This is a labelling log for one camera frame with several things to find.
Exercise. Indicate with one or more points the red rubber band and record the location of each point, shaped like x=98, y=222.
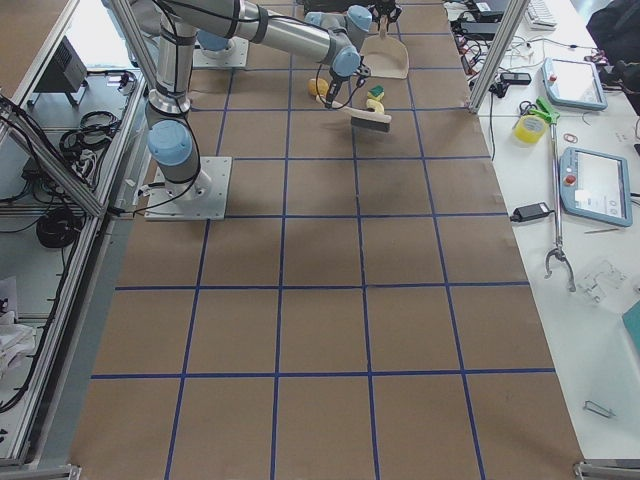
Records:
x=571, y=138

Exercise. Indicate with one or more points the clear plastic packaging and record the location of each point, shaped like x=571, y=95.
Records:
x=599, y=280

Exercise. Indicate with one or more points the brown paper table cover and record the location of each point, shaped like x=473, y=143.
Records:
x=361, y=312

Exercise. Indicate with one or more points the white crumpled cloth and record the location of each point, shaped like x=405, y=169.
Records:
x=17, y=340

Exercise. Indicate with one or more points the lower teach pendant tablet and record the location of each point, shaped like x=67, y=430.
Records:
x=595, y=185

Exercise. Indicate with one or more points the green handled grabber tool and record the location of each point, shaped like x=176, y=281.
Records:
x=548, y=113

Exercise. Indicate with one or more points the black electronics box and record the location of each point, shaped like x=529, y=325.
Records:
x=65, y=74

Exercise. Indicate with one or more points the beige plastic dustpan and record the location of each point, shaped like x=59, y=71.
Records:
x=385, y=56

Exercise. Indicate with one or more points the aluminium frame post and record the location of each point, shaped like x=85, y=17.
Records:
x=511, y=20

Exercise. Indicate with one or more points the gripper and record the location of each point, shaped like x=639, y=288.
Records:
x=384, y=8
x=333, y=88

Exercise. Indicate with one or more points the black scissors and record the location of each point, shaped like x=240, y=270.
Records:
x=525, y=107

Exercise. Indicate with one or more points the beige hand brush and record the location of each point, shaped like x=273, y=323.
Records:
x=362, y=118

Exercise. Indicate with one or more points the metal bracket clip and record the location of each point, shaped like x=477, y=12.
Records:
x=598, y=409

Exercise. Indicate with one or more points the yellow tape roll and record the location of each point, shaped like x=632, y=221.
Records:
x=529, y=129

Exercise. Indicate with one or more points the teach pendant tablet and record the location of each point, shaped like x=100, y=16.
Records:
x=595, y=185
x=573, y=84

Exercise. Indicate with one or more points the upper teach pendant tablet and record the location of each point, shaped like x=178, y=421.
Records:
x=573, y=84

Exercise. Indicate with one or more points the teal book corner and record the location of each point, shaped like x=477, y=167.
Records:
x=631, y=321

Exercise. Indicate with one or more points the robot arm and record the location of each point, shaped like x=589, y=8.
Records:
x=171, y=141
x=322, y=36

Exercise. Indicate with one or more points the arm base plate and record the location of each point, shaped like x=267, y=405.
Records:
x=233, y=56
x=206, y=199

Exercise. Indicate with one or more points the black small power brick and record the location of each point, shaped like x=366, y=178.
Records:
x=530, y=212

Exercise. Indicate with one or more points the green yellow sponge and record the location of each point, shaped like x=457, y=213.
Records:
x=376, y=93

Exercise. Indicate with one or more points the beige curved foam piece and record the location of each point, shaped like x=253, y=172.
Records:
x=375, y=106

